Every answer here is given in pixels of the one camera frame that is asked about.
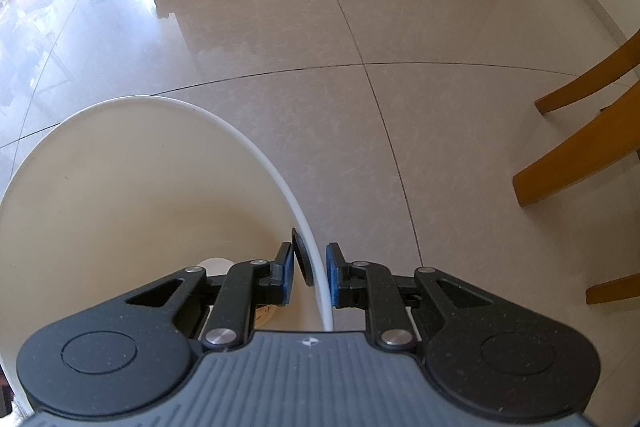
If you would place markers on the wooden chair legs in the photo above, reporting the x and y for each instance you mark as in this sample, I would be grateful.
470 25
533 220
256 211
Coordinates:
575 157

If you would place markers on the paper cup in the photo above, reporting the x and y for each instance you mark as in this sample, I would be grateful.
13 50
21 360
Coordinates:
215 267

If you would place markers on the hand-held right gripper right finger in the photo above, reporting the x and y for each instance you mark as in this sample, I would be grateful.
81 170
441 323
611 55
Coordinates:
332 278

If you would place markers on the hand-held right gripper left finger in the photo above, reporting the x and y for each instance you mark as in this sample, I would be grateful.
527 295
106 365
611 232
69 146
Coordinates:
285 276

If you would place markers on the white plastic bin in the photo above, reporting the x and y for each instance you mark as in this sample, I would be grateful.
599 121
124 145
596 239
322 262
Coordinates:
125 207

